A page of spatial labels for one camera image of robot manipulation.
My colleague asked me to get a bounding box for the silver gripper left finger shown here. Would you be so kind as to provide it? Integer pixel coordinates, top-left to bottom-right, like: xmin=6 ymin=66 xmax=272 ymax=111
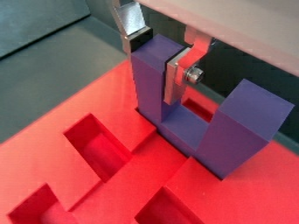
xmin=110 ymin=0 xmax=153 ymax=54

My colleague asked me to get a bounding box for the red board with slots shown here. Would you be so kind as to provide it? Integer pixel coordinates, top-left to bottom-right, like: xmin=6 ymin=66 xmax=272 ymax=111
xmin=0 ymin=63 xmax=299 ymax=224

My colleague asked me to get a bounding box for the purple U-shaped block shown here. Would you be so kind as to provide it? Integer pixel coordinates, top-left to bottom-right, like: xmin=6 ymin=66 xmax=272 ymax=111
xmin=130 ymin=35 xmax=293 ymax=179

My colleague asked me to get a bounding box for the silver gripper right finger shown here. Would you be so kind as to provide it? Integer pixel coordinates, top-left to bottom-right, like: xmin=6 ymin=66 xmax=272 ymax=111
xmin=163 ymin=26 xmax=212 ymax=105

